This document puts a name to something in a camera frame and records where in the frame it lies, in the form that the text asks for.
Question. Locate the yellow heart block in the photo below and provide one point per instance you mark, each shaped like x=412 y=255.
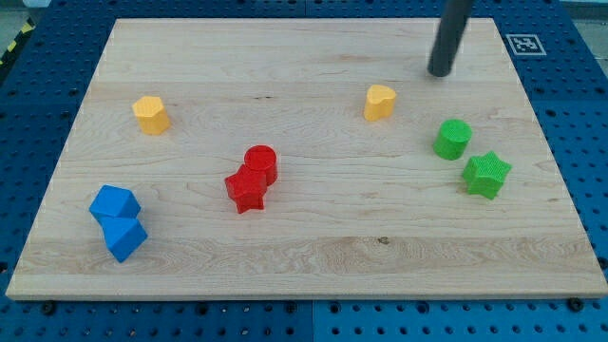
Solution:
x=380 y=101

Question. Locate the red cylinder block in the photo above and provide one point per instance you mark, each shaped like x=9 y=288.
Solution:
x=262 y=158

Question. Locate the red star block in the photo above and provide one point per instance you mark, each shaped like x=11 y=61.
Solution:
x=247 y=188

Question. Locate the wooden board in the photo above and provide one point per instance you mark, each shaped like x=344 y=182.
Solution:
x=360 y=210

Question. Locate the green cylinder block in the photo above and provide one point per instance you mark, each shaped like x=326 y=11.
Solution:
x=452 y=139

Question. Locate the yellow pentagon block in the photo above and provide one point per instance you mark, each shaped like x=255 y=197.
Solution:
x=151 y=115

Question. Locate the green star block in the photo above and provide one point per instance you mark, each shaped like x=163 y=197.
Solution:
x=485 y=175

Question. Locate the blue cube block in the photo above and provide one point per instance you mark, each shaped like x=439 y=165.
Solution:
x=116 y=202

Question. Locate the blue triangular block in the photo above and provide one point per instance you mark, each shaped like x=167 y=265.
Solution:
x=122 y=236

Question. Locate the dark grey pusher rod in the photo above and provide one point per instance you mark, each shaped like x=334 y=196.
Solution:
x=448 y=37

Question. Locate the white fiducial marker tag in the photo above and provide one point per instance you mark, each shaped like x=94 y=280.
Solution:
x=525 y=44

